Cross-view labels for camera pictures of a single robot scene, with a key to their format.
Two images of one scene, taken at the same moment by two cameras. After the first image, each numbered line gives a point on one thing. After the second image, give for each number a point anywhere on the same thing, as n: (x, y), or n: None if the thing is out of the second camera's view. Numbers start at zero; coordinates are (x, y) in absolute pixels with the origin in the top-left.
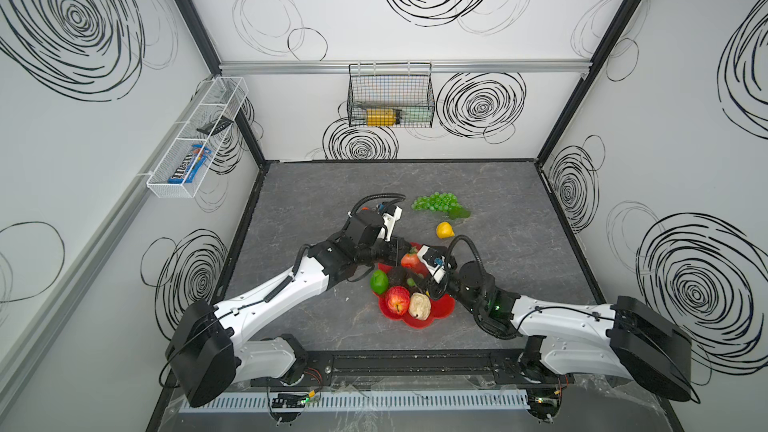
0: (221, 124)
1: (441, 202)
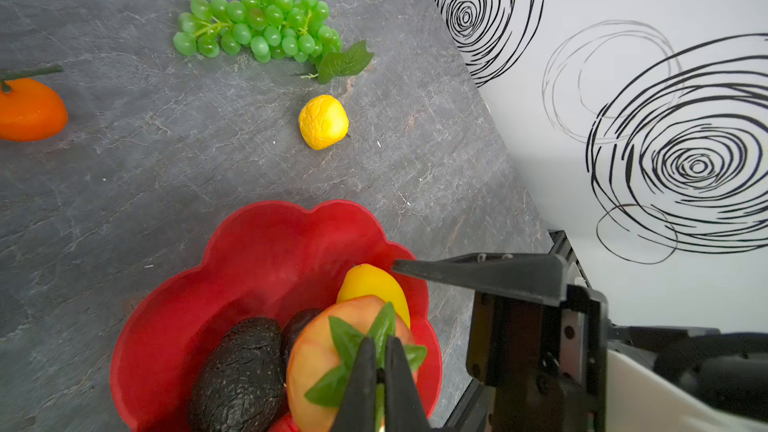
0: None
1: (270, 25)
